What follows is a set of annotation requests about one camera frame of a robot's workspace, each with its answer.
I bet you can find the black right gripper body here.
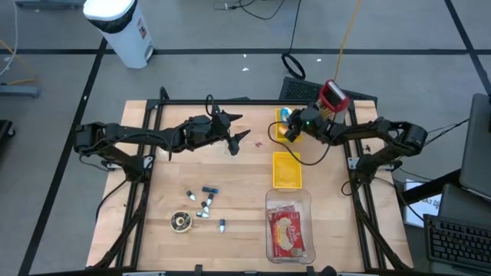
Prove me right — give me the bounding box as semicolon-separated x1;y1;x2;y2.
285;106;331;143

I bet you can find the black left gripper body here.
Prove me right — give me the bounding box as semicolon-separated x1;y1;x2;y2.
183;103;242;157

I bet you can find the chocolate frosted toy donut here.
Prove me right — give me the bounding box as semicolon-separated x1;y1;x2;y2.
170;210;194;234

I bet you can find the black perforated panel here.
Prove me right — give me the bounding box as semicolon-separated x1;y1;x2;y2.
278;76;379;104

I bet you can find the red metal box grater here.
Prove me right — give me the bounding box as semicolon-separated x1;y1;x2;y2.
315;79;351;124

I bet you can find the clear plastic container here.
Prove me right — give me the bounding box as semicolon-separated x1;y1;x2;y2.
265;188;317;265

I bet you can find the white trash bin black liner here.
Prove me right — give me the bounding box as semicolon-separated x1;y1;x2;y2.
82;0;155;70

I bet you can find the white paper sheet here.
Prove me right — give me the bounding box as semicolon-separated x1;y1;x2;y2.
402;178;443;228

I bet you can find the large grey laptop lid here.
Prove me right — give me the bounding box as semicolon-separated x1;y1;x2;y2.
458;92;491;201

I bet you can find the black computer keyboard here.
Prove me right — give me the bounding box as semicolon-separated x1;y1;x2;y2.
423;213;491;274

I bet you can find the grey power strip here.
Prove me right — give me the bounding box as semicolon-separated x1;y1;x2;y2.
0;84;41;98

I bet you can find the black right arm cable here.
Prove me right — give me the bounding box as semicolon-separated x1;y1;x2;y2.
267;120;335;167

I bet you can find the black floor cable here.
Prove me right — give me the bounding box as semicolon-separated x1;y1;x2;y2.
281;0;307;81

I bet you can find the yellow cable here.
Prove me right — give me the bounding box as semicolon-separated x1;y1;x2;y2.
334;0;362;81

